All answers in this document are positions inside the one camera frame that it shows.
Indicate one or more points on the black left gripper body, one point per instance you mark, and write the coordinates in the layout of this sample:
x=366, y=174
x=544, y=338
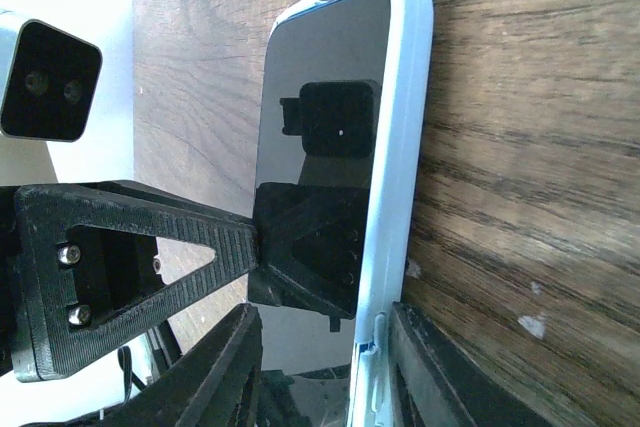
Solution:
x=10, y=277

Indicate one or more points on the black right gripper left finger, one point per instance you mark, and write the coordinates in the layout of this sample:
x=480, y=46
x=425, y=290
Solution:
x=215, y=384

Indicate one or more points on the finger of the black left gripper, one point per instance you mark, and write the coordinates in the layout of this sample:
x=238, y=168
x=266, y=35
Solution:
x=83, y=276

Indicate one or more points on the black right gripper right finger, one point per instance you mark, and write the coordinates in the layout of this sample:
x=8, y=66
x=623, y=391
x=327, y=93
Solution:
x=433, y=383

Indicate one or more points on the light blue phone case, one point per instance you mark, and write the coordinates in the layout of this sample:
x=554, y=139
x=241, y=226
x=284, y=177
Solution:
x=394, y=171

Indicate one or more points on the blue phone black screen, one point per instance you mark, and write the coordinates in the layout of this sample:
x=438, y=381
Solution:
x=321, y=90

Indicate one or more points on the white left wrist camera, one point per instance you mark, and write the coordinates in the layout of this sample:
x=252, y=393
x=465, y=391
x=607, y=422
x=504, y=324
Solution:
x=48, y=80

